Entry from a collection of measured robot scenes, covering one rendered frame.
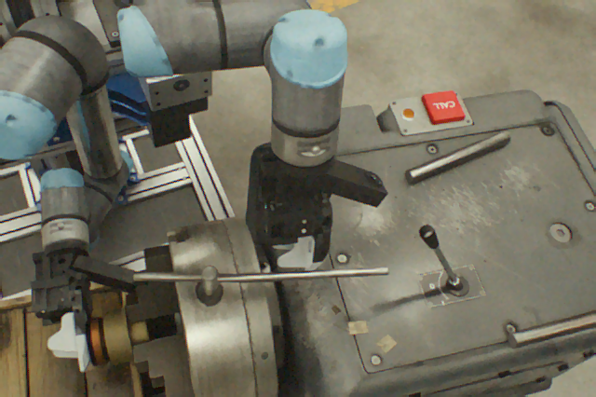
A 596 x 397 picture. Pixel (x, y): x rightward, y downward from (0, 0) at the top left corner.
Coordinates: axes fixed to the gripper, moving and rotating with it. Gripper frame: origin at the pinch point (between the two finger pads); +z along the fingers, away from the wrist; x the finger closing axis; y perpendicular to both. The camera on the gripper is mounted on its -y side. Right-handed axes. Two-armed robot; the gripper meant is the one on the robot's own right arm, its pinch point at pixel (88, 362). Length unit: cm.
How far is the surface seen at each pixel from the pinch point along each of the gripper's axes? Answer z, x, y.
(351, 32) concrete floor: -165, -108, -112
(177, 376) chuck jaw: 6.0, 3.2, -13.3
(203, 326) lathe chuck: 2.7, 14.2, -18.1
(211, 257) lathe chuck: -7.2, 15.0, -21.0
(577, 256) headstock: 4, 17, -76
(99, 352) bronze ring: -0.4, 2.3, -2.1
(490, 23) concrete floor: -161, -109, -182
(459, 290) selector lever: 6, 17, -55
